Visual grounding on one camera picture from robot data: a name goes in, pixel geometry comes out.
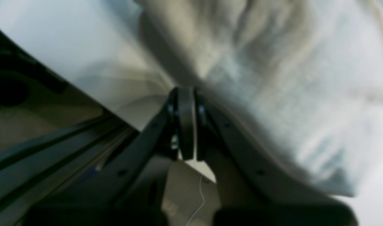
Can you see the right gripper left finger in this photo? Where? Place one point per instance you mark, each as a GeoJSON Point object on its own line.
{"type": "Point", "coordinates": [129, 190]}

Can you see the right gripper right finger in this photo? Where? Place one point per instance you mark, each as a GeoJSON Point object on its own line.
{"type": "Point", "coordinates": [253, 188]}

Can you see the light grey t-shirt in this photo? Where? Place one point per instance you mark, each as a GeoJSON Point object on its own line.
{"type": "Point", "coordinates": [303, 77]}

